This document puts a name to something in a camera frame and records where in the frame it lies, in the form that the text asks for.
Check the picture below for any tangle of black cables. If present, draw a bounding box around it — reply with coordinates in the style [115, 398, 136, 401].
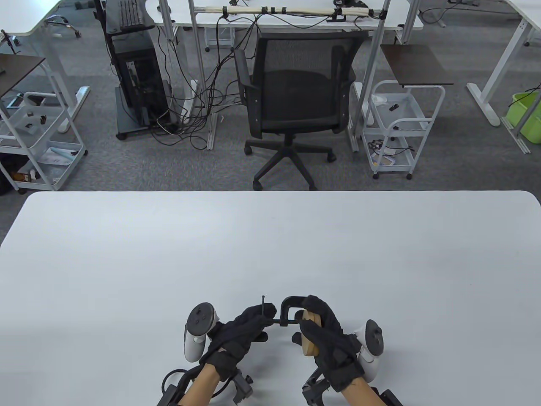
[149, 12, 263, 151]

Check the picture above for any white wire rolling cart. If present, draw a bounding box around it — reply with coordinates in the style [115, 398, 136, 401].
[361, 80, 446, 181]
[0, 91, 88, 193]

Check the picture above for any person's right hand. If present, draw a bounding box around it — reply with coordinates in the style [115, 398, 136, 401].
[291, 295, 365, 393]

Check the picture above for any person's left hand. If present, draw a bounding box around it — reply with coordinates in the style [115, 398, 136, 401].
[199, 303, 277, 382]

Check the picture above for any white and black controller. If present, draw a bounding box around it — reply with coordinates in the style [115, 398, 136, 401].
[183, 302, 221, 363]
[353, 319, 385, 381]

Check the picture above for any white rolling cabinet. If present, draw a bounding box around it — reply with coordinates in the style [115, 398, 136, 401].
[204, 25, 235, 52]

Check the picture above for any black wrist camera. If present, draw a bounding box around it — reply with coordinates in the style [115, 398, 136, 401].
[302, 367, 332, 405]
[230, 369, 255, 403]

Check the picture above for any black computer tower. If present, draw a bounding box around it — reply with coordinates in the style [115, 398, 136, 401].
[112, 47, 172, 127]

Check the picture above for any black glove cable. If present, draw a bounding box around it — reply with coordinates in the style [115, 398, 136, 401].
[161, 365, 203, 398]

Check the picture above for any person's right forearm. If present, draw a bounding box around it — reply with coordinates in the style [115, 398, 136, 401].
[337, 376, 383, 406]

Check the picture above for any black metal clamp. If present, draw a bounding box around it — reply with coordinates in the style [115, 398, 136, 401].
[261, 295, 315, 328]

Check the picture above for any green plastic bin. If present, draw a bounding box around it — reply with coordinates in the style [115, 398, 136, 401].
[506, 92, 541, 143]

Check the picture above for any black mesh office chair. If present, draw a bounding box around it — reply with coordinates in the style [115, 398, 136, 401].
[232, 32, 369, 192]

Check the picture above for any black keyboard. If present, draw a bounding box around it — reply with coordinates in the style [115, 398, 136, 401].
[119, 0, 142, 28]

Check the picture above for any white power strip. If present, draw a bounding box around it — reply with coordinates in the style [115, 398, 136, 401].
[181, 79, 200, 124]

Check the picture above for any person's left forearm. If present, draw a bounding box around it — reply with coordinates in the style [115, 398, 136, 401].
[182, 364, 222, 406]

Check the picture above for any white desk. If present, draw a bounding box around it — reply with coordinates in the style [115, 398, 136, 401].
[144, 0, 424, 33]
[0, 0, 91, 134]
[440, 0, 541, 127]

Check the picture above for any brown side table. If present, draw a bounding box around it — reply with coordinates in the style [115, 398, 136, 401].
[380, 44, 455, 89]
[0, 54, 46, 100]

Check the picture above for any aluminium floor rail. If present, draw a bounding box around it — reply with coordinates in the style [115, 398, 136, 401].
[500, 117, 533, 155]

